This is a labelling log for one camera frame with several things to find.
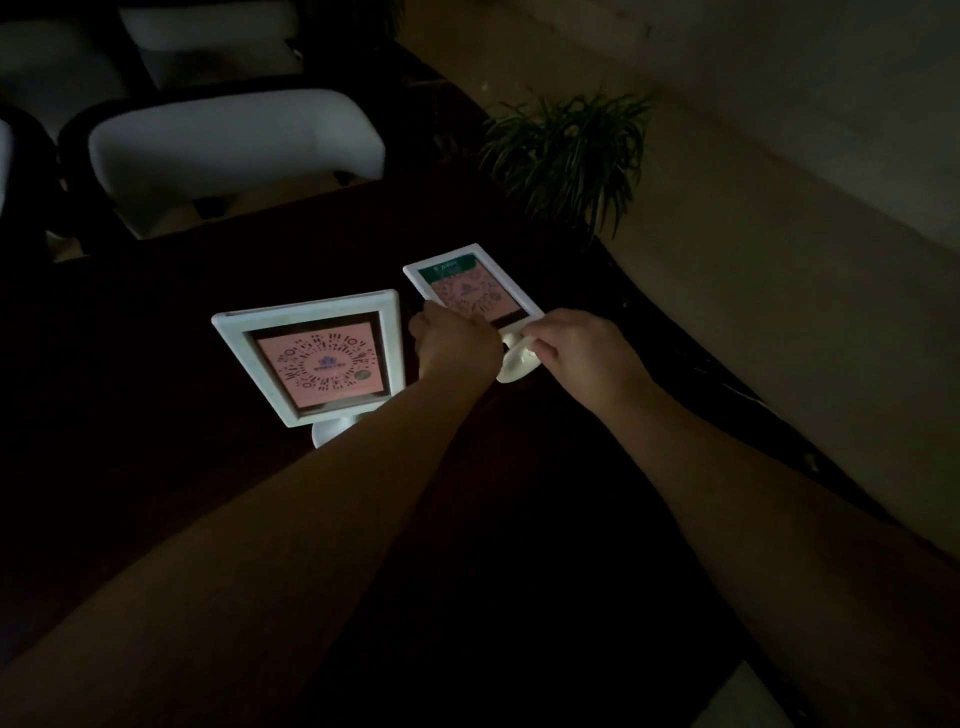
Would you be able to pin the person's right hand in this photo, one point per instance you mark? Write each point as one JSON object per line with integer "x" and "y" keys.
{"x": 585, "y": 352}

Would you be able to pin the person's left hand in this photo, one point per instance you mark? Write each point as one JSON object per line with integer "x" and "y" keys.
{"x": 457, "y": 341}

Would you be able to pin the person's right fingers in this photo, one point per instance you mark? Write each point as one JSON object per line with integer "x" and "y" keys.
{"x": 538, "y": 343}

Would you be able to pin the person's left fingers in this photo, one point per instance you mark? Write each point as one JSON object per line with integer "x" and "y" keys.
{"x": 421, "y": 321}

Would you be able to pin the white sign stand green header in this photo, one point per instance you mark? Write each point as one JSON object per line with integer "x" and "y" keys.
{"x": 480, "y": 289}

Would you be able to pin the person's left forearm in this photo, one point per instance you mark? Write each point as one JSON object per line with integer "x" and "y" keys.
{"x": 247, "y": 540}

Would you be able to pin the person's right forearm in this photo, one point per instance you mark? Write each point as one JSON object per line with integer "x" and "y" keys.
{"x": 787, "y": 555}

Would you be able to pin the white sign stand pink card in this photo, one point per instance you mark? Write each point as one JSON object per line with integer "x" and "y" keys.
{"x": 319, "y": 364}

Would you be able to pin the green potted plant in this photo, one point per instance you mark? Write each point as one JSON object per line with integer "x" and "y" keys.
{"x": 566, "y": 154}

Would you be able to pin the white chair black frame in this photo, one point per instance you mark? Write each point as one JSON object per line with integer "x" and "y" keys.
{"x": 202, "y": 37}
{"x": 225, "y": 150}

